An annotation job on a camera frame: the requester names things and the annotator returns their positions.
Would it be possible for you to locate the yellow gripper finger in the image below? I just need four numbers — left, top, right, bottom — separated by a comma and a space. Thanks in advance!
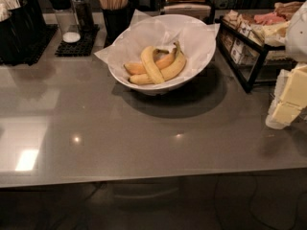
272, 66, 307, 126

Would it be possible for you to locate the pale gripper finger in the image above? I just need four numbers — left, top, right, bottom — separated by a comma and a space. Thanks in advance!
266, 69, 290, 129

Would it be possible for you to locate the curved yellow banana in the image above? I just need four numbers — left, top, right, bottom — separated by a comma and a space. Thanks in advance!
141, 46, 167, 84

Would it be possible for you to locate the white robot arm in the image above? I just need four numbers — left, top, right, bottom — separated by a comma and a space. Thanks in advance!
266, 1, 307, 129

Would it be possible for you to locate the white bowl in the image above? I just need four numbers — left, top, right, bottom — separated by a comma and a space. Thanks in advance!
107, 13, 218, 97

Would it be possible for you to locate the long lower yellow banana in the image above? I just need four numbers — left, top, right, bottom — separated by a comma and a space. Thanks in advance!
129, 41, 186, 85

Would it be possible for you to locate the back orange yellow banana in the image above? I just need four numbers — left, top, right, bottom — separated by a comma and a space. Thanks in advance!
124, 49, 176, 75

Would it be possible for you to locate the white paper liner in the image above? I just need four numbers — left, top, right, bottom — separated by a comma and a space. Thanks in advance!
93, 9, 221, 89

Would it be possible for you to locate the brown paper napkin holder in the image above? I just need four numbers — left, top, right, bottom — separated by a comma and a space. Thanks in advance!
160, 0, 215, 24

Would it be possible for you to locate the black cup of stirrers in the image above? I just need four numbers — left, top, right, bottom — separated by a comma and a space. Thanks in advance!
99, 0, 130, 41

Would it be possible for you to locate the small black rubber mat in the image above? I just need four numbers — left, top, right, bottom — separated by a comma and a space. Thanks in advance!
55, 24, 100, 57

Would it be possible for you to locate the pepper shaker black lid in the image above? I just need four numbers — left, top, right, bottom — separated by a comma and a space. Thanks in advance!
72, 0, 94, 32

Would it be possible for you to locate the large black rubber mat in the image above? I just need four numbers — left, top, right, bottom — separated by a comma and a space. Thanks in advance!
0, 24, 58, 66

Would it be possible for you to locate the black condiment caddy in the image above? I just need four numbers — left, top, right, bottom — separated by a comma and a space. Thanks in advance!
0, 0, 46, 64

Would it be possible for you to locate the black wire condiment rack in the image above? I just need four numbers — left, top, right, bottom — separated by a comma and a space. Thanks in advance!
215, 16, 295, 93

